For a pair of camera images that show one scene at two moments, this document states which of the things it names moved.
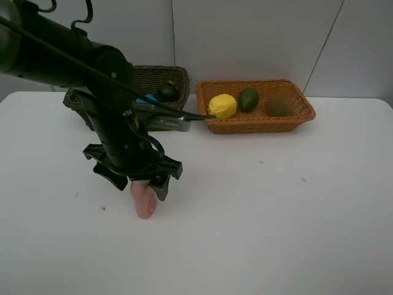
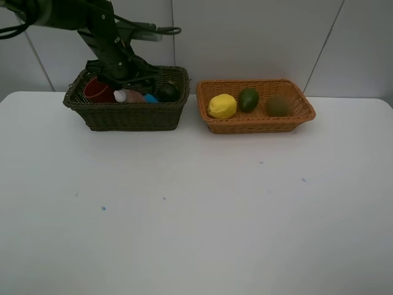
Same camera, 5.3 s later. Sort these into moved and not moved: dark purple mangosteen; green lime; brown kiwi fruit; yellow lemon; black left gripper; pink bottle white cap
Moved: pink bottle white cap; black left gripper
Not moved: green lime; brown kiwi fruit; dark purple mangosteen; yellow lemon
